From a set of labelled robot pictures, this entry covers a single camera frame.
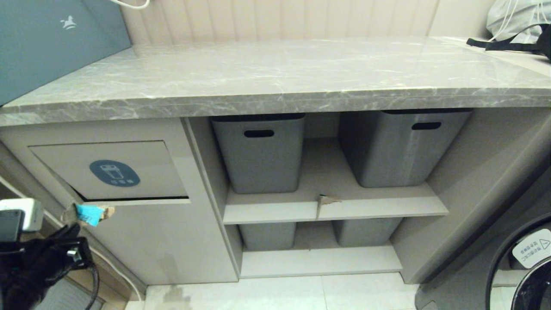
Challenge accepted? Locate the blue-faced torn cardboard scrap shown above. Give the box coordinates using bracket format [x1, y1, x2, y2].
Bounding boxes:
[64, 203, 116, 227]

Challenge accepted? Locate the brown torn cardboard scrap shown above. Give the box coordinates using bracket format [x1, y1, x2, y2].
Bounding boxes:
[317, 195, 343, 219]

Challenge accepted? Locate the grey ribbed panel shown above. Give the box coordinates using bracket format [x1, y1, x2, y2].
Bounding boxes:
[37, 276, 105, 310]

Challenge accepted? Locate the beige trash flap door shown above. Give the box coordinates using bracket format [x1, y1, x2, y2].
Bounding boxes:
[28, 140, 191, 206]

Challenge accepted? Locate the blue round bin sticker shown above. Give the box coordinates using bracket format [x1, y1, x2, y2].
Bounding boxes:
[89, 160, 141, 188]

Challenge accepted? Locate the teal box with horse logo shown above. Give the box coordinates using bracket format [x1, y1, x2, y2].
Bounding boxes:
[0, 0, 133, 107]

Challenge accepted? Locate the grey plastic storage bin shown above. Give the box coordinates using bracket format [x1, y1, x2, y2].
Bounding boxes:
[340, 108, 474, 188]
[239, 222, 297, 251]
[210, 113, 307, 194]
[332, 217, 404, 248]

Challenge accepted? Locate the beige bottom shelf board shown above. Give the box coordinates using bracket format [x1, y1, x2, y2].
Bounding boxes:
[240, 222, 404, 278]

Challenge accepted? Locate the beige shelf board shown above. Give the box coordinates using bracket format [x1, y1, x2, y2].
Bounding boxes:
[240, 222, 404, 278]
[222, 138, 449, 225]

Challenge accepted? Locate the beige middle shelf board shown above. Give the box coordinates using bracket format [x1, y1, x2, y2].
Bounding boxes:
[222, 138, 449, 225]

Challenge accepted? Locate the grey washing machine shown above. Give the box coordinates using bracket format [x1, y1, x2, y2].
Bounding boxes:
[415, 166, 551, 310]

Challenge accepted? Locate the beige cabinet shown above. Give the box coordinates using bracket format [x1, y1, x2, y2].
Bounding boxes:
[0, 107, 551, 285]

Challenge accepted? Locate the white warning label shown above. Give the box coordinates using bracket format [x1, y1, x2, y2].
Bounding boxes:
[512, 229, 551, 270]

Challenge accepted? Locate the washing machine glass door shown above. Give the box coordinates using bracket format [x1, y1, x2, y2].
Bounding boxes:
[486, 214, 551, 310]

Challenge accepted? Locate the grey fabric bag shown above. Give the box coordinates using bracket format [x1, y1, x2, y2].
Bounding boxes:
[486, 0, 551, 43]

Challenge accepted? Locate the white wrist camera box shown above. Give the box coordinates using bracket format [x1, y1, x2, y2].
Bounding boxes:
[0, 198, 43, 242]

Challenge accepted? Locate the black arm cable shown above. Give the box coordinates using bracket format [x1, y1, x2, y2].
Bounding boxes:
[82, 258, 100, 310]

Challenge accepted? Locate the white cable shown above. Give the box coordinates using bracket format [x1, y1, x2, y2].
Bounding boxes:
[110, 0, 150, 10]

